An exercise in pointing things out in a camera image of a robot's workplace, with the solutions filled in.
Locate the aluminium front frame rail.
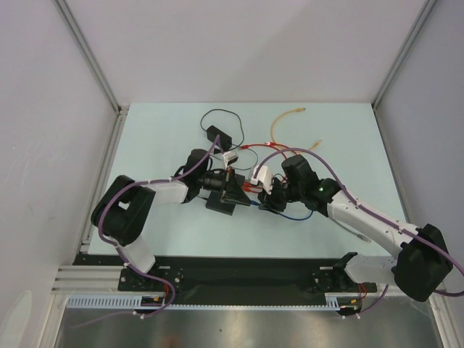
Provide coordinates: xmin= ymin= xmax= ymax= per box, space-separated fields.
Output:
xmin=50 ymin=264 xmax=450 ymax=295

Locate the yellow ethernet cable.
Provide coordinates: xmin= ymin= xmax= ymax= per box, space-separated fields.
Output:
xmin=270 ymin=107 xmax=324 ymax=152

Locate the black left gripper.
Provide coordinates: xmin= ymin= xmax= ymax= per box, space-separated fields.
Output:
xmin=197 ymin=167 xmax=250 ymax=206

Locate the grey ethernet cable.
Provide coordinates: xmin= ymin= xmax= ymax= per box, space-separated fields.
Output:
xmin=331 ymin=219 xmax=373 ymax=243

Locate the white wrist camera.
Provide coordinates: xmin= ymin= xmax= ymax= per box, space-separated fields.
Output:
xmin=249 ymin=165 xmax=273 ymax=194
xmin=222 ymin=151 xmax=239 ymax=167

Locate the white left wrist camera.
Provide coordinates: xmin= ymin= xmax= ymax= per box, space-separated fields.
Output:
xmin=222 ymin=151 xmax=239 ymax=167

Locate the left aluminium frame post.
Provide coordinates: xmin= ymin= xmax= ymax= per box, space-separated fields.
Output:
xmin=54 ymin=0 xmax=130 ymax=117

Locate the white slotted cable duct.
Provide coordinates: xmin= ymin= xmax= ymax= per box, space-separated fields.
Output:
xmin=67 ymin=294 xmax=360 ymax=311

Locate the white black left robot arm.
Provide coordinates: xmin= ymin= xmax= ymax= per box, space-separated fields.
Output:
xmin=91 ymin=149 xmax=251 ymax=290

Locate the right aluminium frame post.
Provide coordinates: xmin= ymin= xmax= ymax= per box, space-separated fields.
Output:
xmin=371 ymin=0 xmax=440 ymax=113

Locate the black network switch box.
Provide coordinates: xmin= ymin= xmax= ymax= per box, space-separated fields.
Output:
xmin=205 ymin=192 xmax=236 ymax=216

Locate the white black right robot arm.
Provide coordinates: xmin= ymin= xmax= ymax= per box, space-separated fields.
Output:
xmin=251 ymin=154 xmax=453 ymax=302

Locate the red ethernet cable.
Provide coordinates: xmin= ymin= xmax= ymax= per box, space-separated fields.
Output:
xmin=239 ymin=141 xmax=291 ymax=191
xmin=243 ymin=144 xmax=291 ymax=193

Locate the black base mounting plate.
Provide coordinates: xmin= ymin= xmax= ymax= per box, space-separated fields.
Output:
xmin=72 ymin=253 xmax=399 ymax=307

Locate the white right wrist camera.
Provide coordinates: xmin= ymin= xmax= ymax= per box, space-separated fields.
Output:
xmin=249 ymin=165 xmax=273 ymax=194

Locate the aluminium frame post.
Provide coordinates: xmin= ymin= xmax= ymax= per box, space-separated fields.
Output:
xmin=371 ymin=0 xmax=440 ymax=113
xmin=54 ymin=0 xmax=130 ymax=117

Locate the blue ethernet cable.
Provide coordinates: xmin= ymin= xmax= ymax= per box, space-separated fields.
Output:
xmin=249 ymin=201 xmax=315 ymax=222

